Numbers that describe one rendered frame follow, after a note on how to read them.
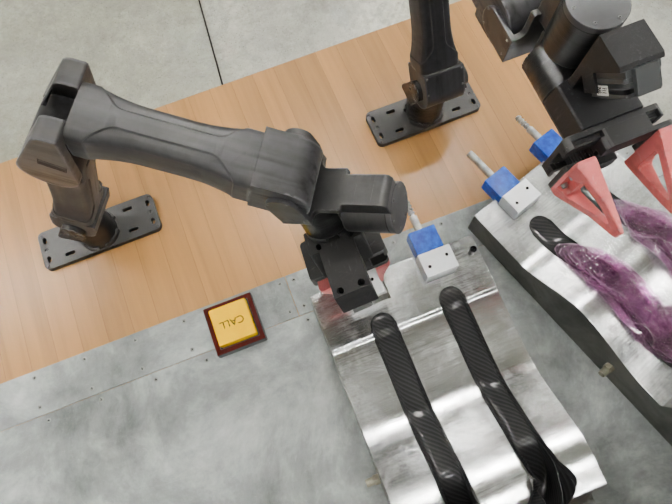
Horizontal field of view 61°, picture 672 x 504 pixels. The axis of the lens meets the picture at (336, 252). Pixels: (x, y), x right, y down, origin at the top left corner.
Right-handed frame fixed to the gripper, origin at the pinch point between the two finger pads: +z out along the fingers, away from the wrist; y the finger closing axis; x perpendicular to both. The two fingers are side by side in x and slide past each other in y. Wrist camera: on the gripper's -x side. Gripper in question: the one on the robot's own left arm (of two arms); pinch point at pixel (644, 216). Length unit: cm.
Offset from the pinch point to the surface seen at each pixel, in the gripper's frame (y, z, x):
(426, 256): -13.8, -9.7, 27.9
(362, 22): 25, -117, 124
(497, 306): -6.8, 0.5, 30.6
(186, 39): -36, -135, 124
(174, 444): -58, 1, 39
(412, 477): -28.0, 16.6, 26.9
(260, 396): -44, -1, 39
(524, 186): 6.0, -15.0, 31.6
